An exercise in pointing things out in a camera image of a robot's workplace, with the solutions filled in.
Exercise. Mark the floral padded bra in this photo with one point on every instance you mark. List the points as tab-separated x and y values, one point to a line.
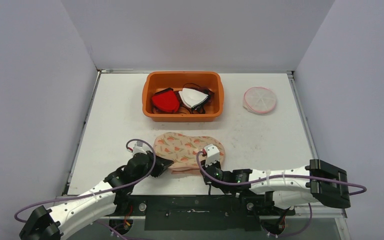
182	150

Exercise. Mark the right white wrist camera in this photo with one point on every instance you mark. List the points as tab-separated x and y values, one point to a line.
213	155

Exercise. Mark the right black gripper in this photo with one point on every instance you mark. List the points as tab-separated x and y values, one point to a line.
208	170

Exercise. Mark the orange plastic tub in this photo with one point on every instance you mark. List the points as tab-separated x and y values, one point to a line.
160	80

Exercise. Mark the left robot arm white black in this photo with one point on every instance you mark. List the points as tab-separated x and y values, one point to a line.
62	221

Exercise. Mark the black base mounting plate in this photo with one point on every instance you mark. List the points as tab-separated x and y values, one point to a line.
197	212

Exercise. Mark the white mesh laundry bag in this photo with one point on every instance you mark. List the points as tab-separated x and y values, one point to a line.
259	100

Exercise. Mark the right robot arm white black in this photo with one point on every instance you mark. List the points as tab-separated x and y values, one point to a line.
317	182

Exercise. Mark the white bra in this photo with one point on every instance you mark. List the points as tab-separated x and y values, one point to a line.
192	98

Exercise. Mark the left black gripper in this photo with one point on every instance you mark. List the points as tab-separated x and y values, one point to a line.
161	165

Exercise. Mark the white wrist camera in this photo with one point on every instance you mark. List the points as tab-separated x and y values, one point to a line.
213	155
140	147

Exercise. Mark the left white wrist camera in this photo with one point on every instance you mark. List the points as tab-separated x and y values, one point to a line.
140	147

